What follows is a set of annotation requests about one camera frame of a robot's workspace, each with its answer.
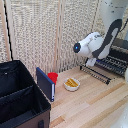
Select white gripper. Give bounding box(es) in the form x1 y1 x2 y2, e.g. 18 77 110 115
85 57 98 68

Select black wire oven tray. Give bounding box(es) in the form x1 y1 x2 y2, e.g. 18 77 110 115
79 64 112 86

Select black toaster oven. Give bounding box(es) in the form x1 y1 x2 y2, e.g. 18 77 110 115
94 37 128 80

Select yellow food pieces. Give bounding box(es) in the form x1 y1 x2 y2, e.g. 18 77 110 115
65 78 79 88

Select white bowl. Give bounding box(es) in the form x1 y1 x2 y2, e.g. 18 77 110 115
63 77 81 92

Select red plastic cup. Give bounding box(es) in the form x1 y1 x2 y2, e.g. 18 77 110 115
47 71 59 86

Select dark blue binder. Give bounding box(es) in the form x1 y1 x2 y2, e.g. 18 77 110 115
35 66 56 103

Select beige woven folding screen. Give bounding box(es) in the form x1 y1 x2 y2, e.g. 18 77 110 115
0 0 128 80

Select black fabric storage box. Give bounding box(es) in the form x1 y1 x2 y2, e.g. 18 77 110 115
0 59 52 128

